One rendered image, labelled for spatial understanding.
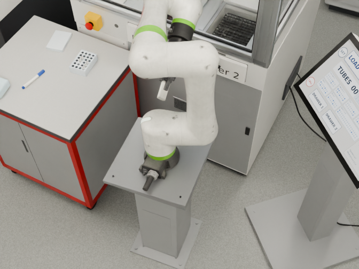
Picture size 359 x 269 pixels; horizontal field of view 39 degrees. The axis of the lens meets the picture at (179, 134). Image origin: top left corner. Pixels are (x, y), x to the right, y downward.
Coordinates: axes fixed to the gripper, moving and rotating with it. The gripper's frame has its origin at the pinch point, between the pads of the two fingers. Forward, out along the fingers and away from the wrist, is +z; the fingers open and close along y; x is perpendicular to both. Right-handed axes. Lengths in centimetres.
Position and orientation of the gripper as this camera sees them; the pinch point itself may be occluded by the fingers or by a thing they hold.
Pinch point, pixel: (163, 91)
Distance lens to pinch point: 190.8
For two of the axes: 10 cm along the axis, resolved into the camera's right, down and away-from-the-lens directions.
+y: 5.6, -0.3, -8.3
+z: -2.7, 9.4, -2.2
